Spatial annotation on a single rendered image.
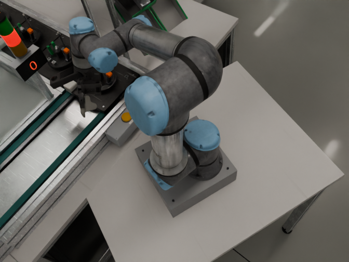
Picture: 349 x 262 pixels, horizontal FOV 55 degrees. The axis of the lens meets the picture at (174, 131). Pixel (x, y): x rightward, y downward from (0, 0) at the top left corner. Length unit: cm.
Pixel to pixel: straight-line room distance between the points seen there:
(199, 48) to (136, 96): 17
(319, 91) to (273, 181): 148
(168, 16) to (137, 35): 70
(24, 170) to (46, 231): 26
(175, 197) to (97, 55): 56
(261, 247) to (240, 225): 89
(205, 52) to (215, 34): 109
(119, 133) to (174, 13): 65
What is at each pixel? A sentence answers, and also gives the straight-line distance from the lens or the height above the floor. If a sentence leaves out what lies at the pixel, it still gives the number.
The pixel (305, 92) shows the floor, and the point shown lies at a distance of 272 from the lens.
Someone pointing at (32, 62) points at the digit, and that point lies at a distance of 138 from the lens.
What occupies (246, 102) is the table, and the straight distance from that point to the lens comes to 154.
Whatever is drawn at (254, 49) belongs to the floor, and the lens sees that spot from 294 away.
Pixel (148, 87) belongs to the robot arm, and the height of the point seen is 160.
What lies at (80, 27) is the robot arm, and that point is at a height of 144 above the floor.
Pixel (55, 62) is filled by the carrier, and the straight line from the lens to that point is 166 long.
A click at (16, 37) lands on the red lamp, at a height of 134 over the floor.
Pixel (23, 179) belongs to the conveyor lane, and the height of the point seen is 92.
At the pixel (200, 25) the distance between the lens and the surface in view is 186.
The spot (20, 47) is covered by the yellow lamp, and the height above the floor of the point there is 130.
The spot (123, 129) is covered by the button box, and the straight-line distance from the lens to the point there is 138.
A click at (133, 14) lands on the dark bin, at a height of 120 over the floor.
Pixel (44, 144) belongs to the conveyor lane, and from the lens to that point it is 152.
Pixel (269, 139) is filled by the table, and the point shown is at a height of 86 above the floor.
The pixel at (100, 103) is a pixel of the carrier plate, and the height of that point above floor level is 97.
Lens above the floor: 211
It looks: 59 degrees down
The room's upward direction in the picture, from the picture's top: 11 degrees counter-clockwise
